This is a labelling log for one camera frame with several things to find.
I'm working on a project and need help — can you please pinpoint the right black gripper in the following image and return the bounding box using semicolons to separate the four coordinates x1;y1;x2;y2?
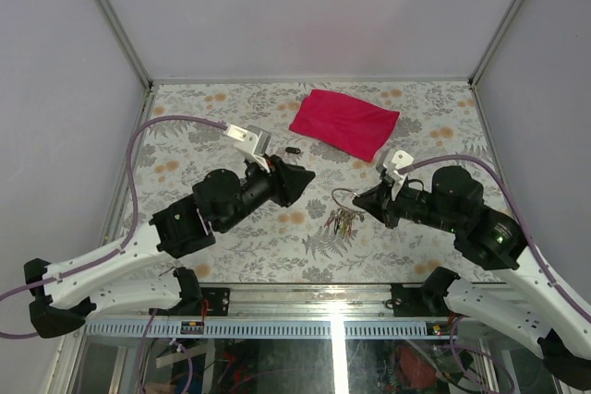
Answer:
352;176;462;233

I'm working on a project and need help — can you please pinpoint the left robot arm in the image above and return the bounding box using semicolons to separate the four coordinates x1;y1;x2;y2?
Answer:
24;155;315;339

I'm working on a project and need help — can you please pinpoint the bunch of tagged keys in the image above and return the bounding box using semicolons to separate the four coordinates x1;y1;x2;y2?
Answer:
324;209;365;238

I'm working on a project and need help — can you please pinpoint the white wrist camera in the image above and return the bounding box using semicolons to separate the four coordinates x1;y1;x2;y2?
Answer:
223;125;271;173
376;149;414;197

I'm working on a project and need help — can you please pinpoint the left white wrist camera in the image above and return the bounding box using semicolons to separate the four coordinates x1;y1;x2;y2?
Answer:
223;125;271;173

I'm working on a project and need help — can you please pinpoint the magenta cloth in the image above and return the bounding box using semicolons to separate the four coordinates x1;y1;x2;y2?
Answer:
289;90;400;162

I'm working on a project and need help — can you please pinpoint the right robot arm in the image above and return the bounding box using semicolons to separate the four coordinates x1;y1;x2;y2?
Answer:
353;166;590;390

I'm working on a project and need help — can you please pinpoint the large metal keyring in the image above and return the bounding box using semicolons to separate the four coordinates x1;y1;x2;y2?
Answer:
331;187;365;220

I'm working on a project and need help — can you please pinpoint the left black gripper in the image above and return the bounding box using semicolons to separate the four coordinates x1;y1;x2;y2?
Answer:
221;155;317;235

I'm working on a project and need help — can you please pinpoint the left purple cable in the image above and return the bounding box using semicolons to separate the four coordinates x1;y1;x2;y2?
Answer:
0;115;230;340

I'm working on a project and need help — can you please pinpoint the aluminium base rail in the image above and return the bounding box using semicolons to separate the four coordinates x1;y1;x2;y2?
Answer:
73;282;523;320

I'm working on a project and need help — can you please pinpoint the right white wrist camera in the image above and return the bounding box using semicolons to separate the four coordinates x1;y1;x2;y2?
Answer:
376;149;414;197

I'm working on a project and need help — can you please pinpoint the white slotted cable duct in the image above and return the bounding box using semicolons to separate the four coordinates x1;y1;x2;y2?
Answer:
85;319;429;340

